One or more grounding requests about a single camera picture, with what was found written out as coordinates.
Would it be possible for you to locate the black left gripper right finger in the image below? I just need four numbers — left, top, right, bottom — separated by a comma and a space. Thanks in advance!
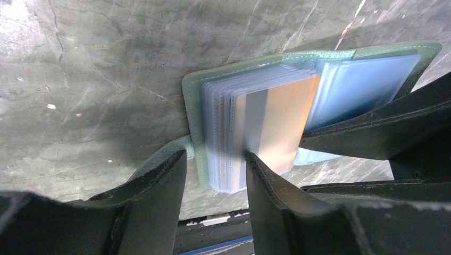
246, 152, 450, 254

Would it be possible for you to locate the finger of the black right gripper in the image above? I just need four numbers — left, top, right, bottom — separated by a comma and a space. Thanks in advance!
301, 133, 450, 202
299, 73, 450, 160

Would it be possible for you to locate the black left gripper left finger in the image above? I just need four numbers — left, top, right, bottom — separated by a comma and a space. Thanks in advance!
1, 150, 187, 254

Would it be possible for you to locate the gold card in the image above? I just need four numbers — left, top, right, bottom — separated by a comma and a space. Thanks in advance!
228, 74, 320, 192

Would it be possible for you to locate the green card holder wallet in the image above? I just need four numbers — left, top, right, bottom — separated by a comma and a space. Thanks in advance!
133, 41, 442, 194

